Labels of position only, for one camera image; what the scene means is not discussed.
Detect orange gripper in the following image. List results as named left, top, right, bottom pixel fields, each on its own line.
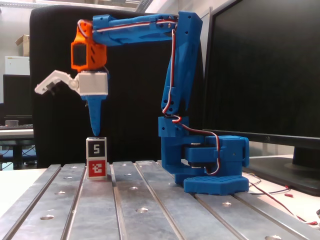
left=70, top=19, right=109, bottom=138

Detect black marker cube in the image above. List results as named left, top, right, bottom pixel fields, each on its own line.
left=85, top=136, right=108, bottom=161

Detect blue robot arm with base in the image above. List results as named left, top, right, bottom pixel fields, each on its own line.
left=92, top=11, right=250, bottom=196

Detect red marker cube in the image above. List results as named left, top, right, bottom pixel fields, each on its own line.
left=86, top=159, right=109, bottom=180

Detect dark office chair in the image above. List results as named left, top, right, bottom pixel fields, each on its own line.
left=29, top=5, right=209, bottom=170

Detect dark background monitor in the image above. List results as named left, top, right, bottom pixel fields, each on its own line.
left=2, top=74, right=33, bottom=118

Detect white background desk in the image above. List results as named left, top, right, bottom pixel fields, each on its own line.
left=0, top=124, right=35, bottom=141

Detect white cabinet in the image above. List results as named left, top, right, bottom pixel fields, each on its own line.
left=4, top=55, right=31, bottom=76

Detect brown cardboard box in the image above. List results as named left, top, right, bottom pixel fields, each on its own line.
left=15, top=34, right=31, bottom=57

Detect black Dell computer monitor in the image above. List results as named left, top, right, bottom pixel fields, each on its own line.
left=201, top=0, right=320, bottom=196

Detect red white black servo cable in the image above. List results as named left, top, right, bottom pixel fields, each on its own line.
left=163, top=113, right=224, bottom=176
left=77, top=19, right=95, bottom=38
left=93, top=19, right=181, bottom=121

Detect thin red table wires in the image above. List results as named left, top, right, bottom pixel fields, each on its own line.
left=242, top=172, right=320, bottom=226

